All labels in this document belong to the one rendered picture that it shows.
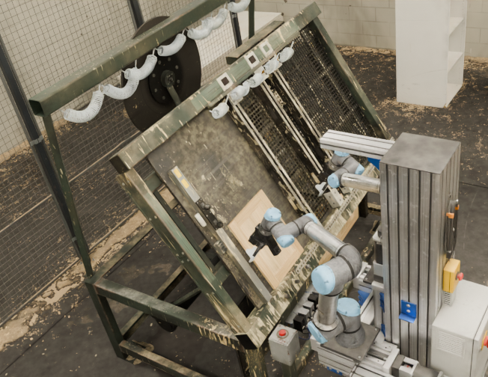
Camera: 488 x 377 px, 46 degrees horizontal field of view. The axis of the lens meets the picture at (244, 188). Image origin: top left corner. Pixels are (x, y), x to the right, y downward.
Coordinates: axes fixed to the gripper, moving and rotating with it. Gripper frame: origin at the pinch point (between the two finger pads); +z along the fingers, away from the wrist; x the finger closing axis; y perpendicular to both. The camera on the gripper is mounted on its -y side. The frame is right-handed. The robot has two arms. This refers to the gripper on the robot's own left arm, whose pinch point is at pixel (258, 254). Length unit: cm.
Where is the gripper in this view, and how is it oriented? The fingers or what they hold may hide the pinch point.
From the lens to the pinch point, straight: 304.4
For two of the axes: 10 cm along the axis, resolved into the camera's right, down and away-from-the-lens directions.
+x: -5.8, 5.4, -6.2
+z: -2.4, 6.1, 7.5
